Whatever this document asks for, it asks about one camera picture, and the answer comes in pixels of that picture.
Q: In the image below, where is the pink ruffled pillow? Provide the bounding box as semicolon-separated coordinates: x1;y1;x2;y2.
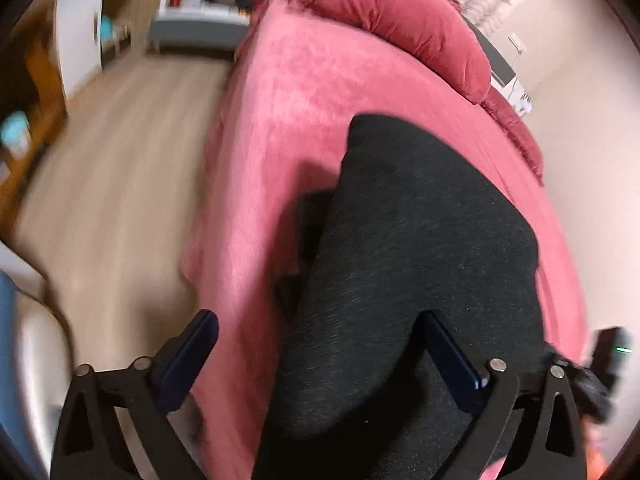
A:
480;87;546;188

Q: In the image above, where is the dark grey garment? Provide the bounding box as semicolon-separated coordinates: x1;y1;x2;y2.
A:
252;114;616;480

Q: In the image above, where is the teal cup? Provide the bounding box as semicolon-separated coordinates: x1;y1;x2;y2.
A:
0;112;31;158

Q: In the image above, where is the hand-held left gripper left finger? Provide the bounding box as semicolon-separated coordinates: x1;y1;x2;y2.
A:
50;309;220;480

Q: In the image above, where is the grey headboard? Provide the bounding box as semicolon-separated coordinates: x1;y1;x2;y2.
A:
462;12;518;88

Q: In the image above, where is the pink bed blanket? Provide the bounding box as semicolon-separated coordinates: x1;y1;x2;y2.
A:
180;0;591;480

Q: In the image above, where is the pink velvet pillow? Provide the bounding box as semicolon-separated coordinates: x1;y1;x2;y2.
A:
295;0;493;106

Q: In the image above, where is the small teal object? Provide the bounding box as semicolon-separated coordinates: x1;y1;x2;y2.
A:
95;15;121;43

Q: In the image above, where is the blue cloth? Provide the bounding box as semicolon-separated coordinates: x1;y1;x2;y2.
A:
0;270;36;461

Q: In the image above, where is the white door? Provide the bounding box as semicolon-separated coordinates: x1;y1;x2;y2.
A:
54;0;108;98

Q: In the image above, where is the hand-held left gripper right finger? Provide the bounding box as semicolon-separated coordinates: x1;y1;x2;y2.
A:
425;310;586;480

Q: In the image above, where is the grey bench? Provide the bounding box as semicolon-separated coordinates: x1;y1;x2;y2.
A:
149;10;253;53

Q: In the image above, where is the wooden cabinet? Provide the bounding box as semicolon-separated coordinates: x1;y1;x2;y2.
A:
0;10;71;221

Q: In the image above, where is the pale grey cloth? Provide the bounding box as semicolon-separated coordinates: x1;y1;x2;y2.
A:
15;295;76;461

